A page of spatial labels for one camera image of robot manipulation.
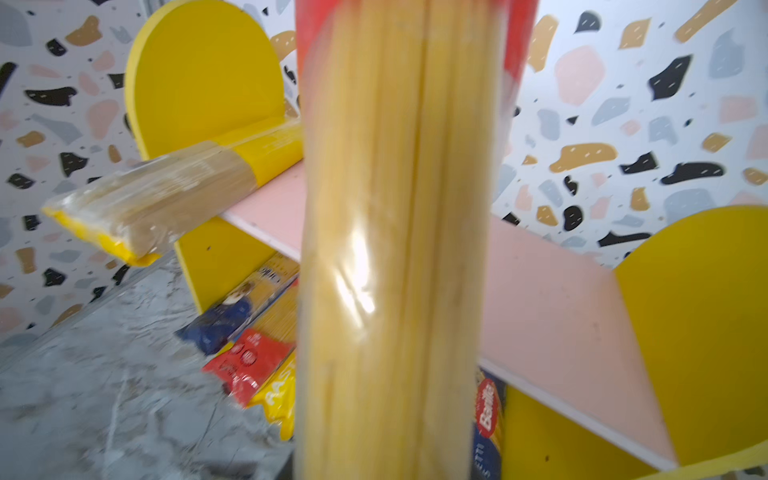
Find blue Barilla spaghetti pack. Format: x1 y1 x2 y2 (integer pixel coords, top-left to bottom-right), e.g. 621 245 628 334
471 367 506 480

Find yellow Pastatime bag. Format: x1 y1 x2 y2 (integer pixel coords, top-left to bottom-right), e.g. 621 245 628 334
248 351 296 441

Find yellow top spaghetti bag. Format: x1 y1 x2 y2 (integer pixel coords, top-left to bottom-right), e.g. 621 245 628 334
42 117 303 267

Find yellow shelf with coloured boards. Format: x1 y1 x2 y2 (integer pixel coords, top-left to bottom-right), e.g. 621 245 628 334
124 0 768 480

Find red black-label spaghetti bag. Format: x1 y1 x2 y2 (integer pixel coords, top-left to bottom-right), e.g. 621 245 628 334
202 280 299 407

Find dark blue Anko pasta bag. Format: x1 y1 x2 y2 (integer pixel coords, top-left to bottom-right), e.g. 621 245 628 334
175 253 299 356

